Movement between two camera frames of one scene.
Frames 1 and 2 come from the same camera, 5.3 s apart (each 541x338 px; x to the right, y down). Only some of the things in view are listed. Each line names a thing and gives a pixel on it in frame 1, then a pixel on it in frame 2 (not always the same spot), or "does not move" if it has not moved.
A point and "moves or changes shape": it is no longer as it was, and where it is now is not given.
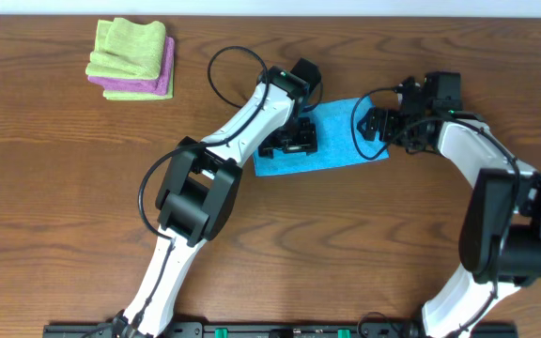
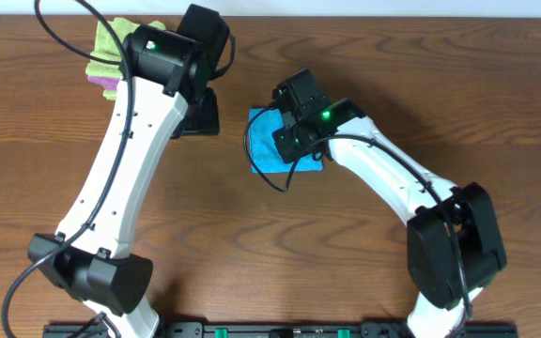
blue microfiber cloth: (339, 142) moves or changes shape
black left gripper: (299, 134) to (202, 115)
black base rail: (272, 330) does not move
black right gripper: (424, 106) to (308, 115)
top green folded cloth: (128, 50) does not move
